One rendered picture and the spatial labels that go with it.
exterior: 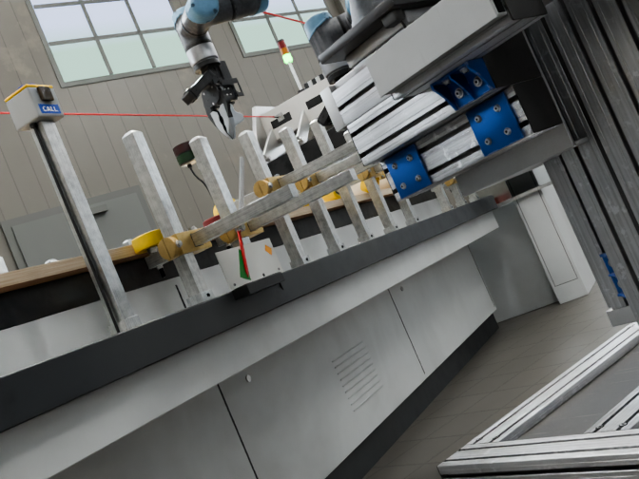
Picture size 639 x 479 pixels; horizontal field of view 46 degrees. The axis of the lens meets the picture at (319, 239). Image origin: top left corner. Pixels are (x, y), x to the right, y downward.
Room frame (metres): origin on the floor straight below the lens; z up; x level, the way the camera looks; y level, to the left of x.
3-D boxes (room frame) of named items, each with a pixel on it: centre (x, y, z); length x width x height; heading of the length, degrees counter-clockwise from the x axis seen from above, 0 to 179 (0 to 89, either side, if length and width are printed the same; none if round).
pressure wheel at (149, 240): (1.80, 0.38, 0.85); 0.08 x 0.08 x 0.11
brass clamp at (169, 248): (1.74, 0.29, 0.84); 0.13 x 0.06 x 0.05; 153
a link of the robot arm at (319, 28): (1.86, -0.21, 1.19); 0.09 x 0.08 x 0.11; 89
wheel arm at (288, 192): (1.71, 0.20, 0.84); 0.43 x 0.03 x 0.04; 63
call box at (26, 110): (1.48, 0.42, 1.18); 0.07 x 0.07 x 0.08; 63
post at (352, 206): (2.61, -0.15, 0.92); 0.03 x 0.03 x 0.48; 63
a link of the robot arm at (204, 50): (1.95, 0.09, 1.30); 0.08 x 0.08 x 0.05
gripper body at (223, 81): (1.95, 0.09, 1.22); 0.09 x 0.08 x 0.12; 134
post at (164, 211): (1.72, 0.30, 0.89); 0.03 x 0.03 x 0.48; 63
